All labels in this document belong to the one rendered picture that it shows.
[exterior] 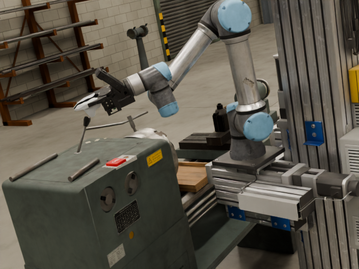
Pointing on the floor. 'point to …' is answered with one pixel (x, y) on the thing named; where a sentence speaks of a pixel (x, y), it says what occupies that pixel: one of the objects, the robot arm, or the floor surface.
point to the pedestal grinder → (142, 31)
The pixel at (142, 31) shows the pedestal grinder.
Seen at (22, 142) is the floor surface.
